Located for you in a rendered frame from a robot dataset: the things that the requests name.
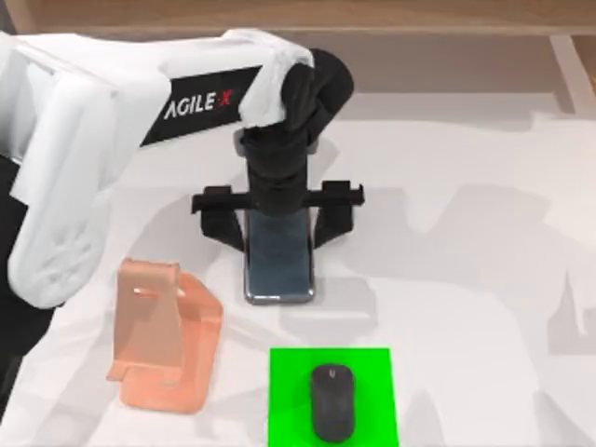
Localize dark smartphone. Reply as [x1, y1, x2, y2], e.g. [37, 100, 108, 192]
[242, 209, 317, 306]

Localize salmon phone stand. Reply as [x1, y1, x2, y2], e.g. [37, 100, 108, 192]
[106, 258, 225, 413]

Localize green square mat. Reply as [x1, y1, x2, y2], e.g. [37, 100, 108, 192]
[266, 346, 401, 446]

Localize black computer mouse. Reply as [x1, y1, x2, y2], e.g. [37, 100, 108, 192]
[309, 363, 357, 444]

